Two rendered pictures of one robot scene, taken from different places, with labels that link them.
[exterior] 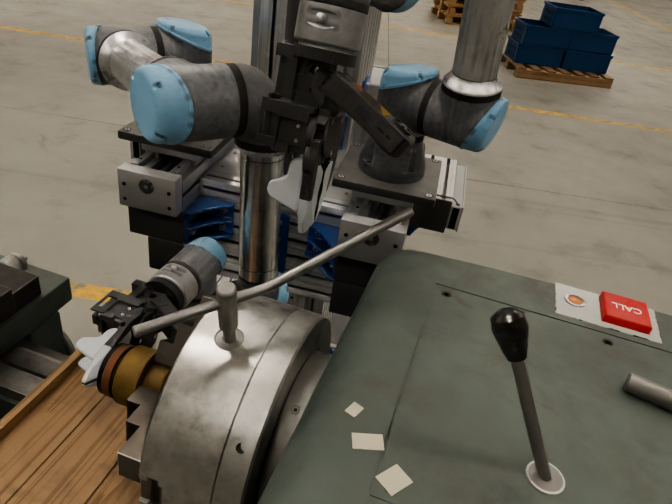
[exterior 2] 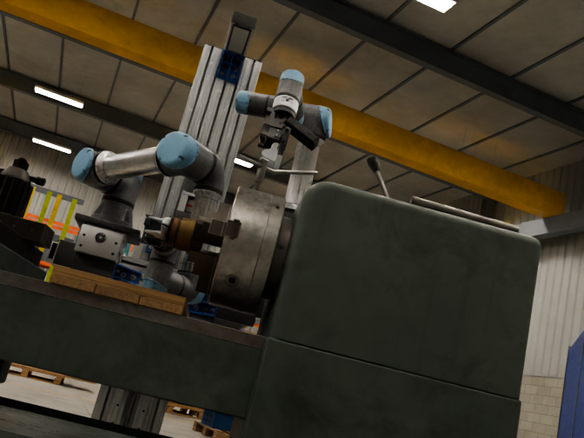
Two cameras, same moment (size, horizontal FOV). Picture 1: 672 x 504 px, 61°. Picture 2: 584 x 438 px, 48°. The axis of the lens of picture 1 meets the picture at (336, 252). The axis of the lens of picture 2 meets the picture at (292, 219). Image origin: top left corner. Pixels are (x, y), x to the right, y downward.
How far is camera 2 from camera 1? 1.53 m
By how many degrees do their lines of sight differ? 50
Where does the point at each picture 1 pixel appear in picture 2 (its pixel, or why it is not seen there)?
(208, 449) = (263, 207)
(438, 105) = not seen: hidden behind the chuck
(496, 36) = (308, 183)
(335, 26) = (292, 102)
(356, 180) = not seen: hidden behind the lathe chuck
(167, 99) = (190, 141)
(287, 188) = (270, 152)
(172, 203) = (116, 250)
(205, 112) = (202, 155)
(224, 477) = (272, 215)
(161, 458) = (242, 209)
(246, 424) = (277, 202)
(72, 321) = not seen: outside the picture
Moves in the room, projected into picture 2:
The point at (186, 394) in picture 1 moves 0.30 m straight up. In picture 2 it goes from (248, 193) to (277, 86)
